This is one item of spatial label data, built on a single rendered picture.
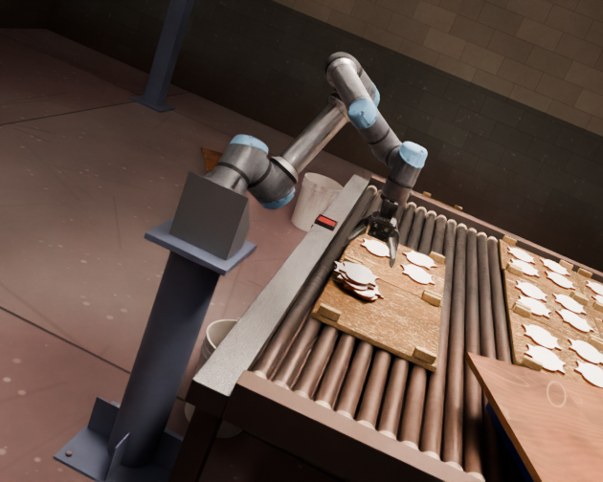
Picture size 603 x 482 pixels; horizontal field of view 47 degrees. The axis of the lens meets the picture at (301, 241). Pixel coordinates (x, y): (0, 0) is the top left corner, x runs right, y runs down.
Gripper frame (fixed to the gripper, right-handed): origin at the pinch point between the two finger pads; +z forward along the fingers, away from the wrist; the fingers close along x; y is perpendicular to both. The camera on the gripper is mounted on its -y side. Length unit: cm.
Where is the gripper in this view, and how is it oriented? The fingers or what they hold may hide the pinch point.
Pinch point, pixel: (367, 256)
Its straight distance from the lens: 199.9
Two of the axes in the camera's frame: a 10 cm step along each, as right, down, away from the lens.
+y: -2.3, 2.9, -9.3
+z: -3.5, 8.7, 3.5
